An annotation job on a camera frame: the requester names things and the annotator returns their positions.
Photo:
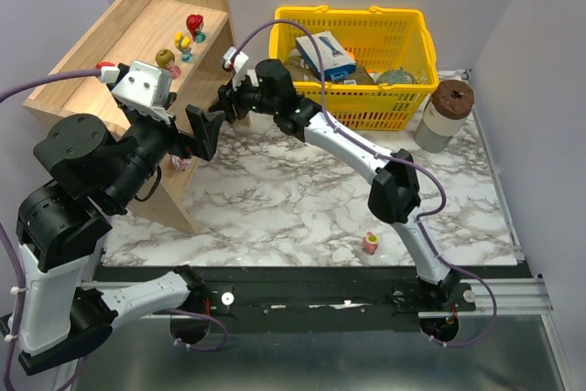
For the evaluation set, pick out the yellow plastic basket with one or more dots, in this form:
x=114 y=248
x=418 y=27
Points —
x=381 y=39

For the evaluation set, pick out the green round melon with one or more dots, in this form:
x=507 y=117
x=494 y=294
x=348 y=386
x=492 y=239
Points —
x=396 y=76

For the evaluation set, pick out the grey cup brown lid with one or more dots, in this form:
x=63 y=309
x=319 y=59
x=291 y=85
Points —
x=444 y=115

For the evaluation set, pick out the blue white razor box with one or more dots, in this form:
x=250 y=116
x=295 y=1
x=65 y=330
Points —
x=338 y=64

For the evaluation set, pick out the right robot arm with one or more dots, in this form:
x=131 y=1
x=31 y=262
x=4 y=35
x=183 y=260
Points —
x=392 y=177

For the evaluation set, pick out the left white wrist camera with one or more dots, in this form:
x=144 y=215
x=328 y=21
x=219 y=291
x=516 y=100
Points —
x=144 y=88

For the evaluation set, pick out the brown hat duck toy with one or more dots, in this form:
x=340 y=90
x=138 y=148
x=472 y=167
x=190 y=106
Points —
x=165 y=59

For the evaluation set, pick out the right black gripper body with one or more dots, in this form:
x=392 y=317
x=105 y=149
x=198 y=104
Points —
x=233 y=101

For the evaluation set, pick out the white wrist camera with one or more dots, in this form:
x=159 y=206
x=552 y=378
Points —
x=144 y=88
x=237 y=64

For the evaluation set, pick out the red haired mermaid toy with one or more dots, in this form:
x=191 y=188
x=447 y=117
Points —
x=194 y=24

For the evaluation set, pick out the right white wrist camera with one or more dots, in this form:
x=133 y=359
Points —
x=237 y=64

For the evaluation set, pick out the brown paper package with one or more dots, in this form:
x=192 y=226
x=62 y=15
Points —
x=300 y=70

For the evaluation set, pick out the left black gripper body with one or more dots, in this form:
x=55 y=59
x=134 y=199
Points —
x=181 y=135

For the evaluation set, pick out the small pink cupcake toy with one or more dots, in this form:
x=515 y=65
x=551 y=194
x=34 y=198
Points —
x=180 y=163

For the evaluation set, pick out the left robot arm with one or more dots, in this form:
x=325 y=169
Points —
x=95 y=176

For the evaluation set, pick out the pink green toy figure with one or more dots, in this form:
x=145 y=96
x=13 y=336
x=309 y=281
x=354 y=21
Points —
x=370 y=243

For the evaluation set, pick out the black mounting rail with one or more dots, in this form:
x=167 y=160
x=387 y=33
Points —
x=322 y=299

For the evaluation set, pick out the yellow blue duck toy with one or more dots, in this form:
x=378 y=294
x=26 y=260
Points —
x=183 y=44

